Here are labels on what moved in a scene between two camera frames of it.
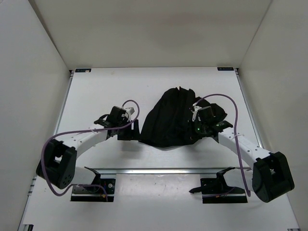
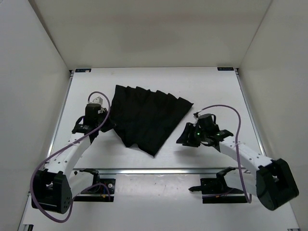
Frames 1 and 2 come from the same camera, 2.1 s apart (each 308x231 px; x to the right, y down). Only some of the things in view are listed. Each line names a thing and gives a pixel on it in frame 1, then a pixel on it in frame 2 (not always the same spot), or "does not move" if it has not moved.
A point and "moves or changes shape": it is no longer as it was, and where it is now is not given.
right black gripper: x=197 y=121 -> x=186 y=138
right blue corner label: x=225 y=69 does not move
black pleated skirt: x=169 y=121 moves or changes shape
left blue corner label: x=83 y=70 does not move
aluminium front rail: x=165 y=170 does not move
